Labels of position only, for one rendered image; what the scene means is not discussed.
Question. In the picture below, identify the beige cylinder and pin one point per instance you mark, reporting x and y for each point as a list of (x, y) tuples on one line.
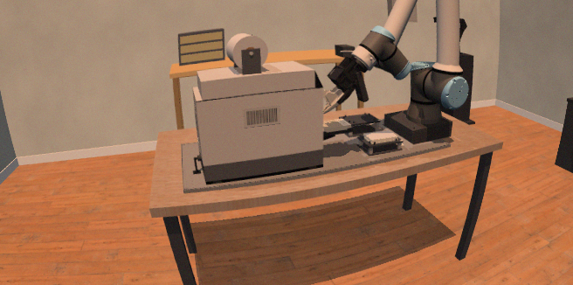
[(242, 42)]

